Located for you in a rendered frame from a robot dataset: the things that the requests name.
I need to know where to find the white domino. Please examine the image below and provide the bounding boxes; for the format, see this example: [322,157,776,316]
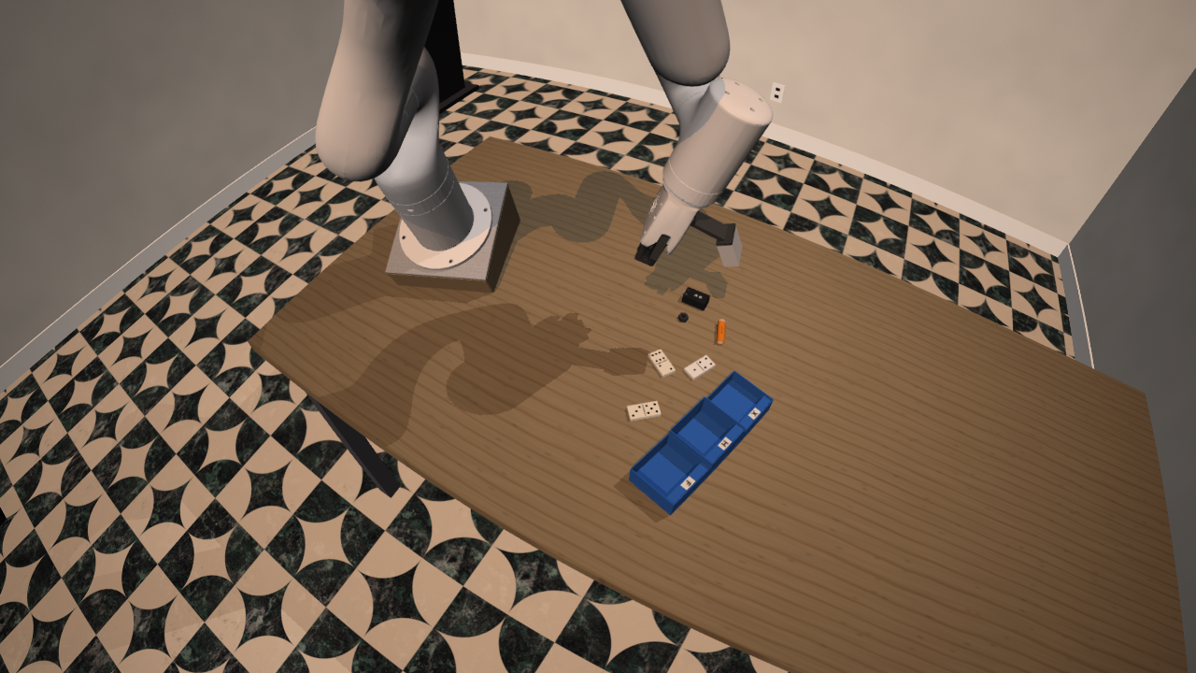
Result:
[684,355,716,380]

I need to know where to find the beige domino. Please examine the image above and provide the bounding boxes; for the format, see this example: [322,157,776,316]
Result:
[627,400,661,422]
[648,350,676,378]

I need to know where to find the blue three-compartment bin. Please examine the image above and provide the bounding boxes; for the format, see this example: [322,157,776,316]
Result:
[629,371,774,516]

